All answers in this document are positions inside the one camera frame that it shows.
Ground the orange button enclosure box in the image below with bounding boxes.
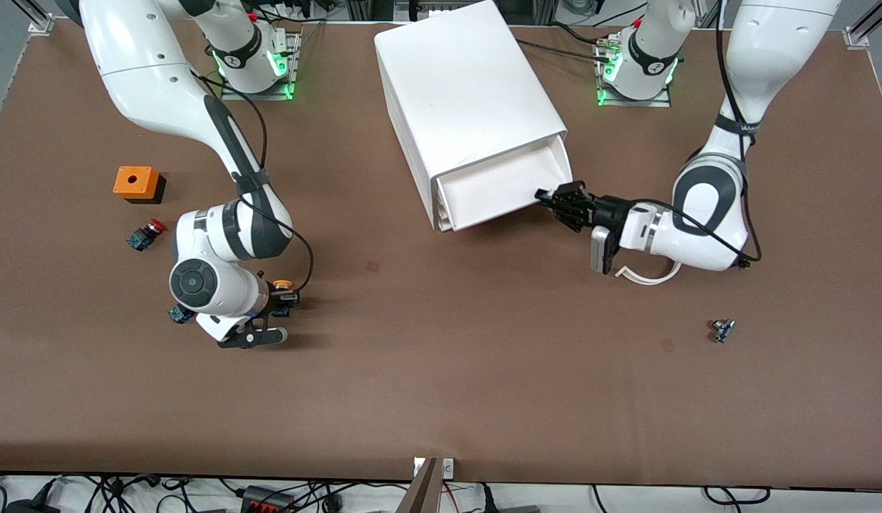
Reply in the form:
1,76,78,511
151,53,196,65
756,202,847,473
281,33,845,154
113,166,167,205

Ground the white opening cabinet drawer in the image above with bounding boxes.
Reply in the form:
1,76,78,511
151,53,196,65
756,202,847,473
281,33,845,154
435,135,574,232

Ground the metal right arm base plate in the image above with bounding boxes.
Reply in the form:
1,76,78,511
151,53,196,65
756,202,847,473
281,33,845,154
220,32,301,101

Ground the white curved plastic strip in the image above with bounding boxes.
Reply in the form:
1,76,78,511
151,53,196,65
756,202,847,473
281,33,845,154
616,260,683,286

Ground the yellow push button switch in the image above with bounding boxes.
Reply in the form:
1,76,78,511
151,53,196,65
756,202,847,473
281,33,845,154
272,279,301,314

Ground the brown wooden post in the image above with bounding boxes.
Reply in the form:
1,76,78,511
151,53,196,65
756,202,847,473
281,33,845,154
397,457,442,513

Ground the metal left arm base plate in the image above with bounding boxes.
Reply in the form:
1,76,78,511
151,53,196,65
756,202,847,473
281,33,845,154
596,39,673,108

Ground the black base power cable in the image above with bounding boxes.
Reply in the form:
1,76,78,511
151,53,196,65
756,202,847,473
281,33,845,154
516,21,621,66

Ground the red push button switch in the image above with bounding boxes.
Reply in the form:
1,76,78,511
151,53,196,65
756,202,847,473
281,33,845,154
125,219,167,252

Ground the black looped floor cable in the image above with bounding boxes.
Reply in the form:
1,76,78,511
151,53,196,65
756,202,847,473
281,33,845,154
703,486,772,506

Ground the black red power strip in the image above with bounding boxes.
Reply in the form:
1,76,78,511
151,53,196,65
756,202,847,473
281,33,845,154
242,486,296,513

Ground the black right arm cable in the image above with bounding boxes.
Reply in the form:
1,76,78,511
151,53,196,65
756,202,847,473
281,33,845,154
188,68,316,297

